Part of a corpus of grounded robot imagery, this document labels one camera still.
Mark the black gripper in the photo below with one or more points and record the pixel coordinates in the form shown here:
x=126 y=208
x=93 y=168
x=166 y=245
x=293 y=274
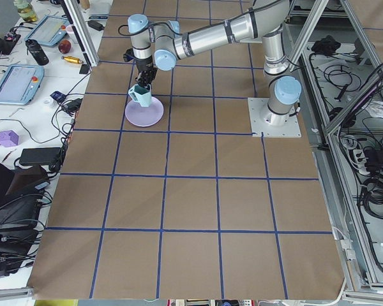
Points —
x=145 y=65

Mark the mint green faceted cup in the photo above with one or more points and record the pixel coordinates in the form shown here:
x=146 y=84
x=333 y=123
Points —
x=141 y=95

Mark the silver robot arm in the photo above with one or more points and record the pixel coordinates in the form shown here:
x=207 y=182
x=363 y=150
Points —
x=159 y=45

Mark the lavender round plate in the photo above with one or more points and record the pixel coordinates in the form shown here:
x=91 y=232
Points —
x=144 y=116

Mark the pink lidded white cup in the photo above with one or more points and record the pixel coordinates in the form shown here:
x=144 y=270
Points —
x=69 y=30

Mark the yellow brass cylinder tool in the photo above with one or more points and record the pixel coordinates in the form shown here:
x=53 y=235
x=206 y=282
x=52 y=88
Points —
x=73 y=60

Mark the red apple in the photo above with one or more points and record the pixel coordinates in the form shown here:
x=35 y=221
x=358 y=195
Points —
x=64 y=46

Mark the blue teach pendant far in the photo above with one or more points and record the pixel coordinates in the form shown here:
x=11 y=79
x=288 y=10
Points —
x=49 y=31

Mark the blue teach pendant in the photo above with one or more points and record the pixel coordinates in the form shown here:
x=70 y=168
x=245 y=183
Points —
x=49 y=31
x=20 y=83

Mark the black water bottle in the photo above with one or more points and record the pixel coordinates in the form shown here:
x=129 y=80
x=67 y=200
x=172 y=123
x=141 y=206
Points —
x=35 y=49

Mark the black power adapter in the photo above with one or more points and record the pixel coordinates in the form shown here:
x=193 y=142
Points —
x=39 y=156

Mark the blue teach pendant near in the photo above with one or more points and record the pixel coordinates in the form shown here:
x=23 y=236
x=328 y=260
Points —
x=20 y=83

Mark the purple box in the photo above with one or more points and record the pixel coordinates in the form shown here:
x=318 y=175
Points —
x=9 y=138

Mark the aluminium frame post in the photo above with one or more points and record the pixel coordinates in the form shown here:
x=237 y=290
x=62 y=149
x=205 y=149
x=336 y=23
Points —
x=74 y=15

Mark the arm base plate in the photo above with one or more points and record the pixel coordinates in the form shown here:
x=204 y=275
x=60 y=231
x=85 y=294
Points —
x=265 y=123

